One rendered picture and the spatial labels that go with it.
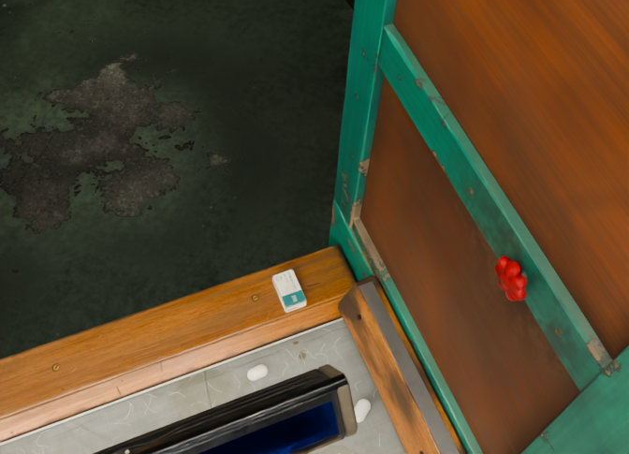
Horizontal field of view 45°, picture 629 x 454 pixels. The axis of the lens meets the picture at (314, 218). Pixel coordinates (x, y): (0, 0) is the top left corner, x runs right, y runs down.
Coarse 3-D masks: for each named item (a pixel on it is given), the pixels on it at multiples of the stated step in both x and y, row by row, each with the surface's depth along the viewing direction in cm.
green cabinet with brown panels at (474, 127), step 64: (384, 0) 79; (448, 0) 69; (512, 0) 59; (576, 0) 52; (384, 64) 85; (448, 64) 73; (512, 64) 62; (576, 64) 54; (384, 128) 94; (448, 128) 74; (512, 128) 65; (576, 128) 57; (384, 192) 101; (448, 192) 82; (512, 192) 69; (576, 192) 59; (384, 256) 110; (448, 256) 88; (512, 256) 70; (576, 256) 62; (448, 320) 94; (512, 320) 77; (576, 320) 64; (448, 384) 101; (512, 384) 82; (576, 384) 66; (512, 448) 87; (576, 448) 70
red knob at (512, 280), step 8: (504, 256) 69; (504, 264) 68; (512, 264) 67; (496, 272) 70; (504, 272) 68; (512, 272) 67; (520, 272) 69; (504, 280) 68; (512, 280) 67; (520, 280) 67; (504, 288) 70; (512, 288) 68; (520, 288) 67; (512, 296) 69; (520, 296) 67
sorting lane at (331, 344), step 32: (256, 352) 117; (288, 352) 117; (320, 352) 118; (352, 352) 118; (192, 384) 114; (224, 384) 114; (256, 384) 114; (352, 384) 115; (96, 416) 111; (128, 416) 111; (160, 416) 111; (384, 416) 112; (0, 448) 108; (32, 448) 108; (64, 448) 108; (96, 448) 108; (320, 448) 110; (352, 448) 110; (384, 448) 110
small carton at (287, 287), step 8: (288, 272) 120; (272, 280) 120; (280, 280) 119; (288, 280) 119; (296, 280) 119; (280, 288) 118; (288, 288) 118; (296, 288) 118; (280, 296) 118; (288, 296) 117; (296, 296) 118; (304, 296) 118; (288, 304) 117; (296, 304) 117; (304, 304) 118
